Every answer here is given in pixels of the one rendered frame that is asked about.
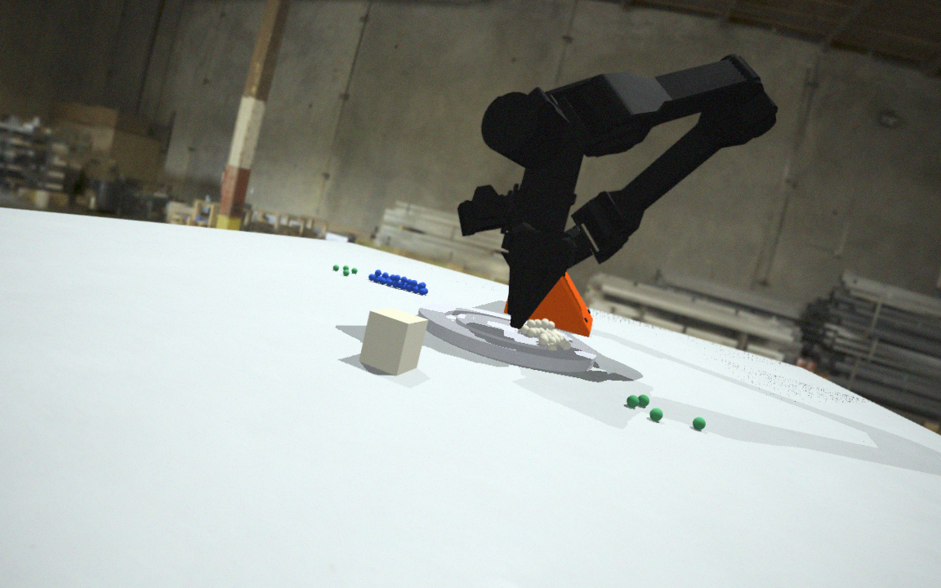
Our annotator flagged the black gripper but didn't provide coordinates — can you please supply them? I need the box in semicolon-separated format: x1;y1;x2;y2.
502;173;577;329

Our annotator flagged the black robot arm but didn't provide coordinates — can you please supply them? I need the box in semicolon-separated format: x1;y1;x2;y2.
457;54;778;266

